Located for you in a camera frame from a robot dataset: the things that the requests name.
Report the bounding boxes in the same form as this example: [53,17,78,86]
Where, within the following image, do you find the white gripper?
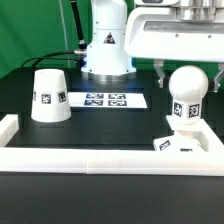
[125,0,224,92]

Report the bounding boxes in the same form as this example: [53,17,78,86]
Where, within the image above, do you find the white lamp bulb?
[169,65,208,124]

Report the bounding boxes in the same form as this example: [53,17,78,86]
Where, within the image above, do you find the white U-shaped fence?
[0,114,224,176]

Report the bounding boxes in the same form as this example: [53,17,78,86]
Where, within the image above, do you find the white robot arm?
[82,0,224,91]

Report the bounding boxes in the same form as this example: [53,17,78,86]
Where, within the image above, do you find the white lamp shade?
[31,69,71,123]

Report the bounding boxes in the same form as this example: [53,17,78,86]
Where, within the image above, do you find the white marker sheet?
[68,92,147,109]

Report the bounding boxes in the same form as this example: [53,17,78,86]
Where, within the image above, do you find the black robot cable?
[20,0,88,69]

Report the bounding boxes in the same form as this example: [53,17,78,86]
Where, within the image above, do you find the white lamp base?
[153,115,205,152]

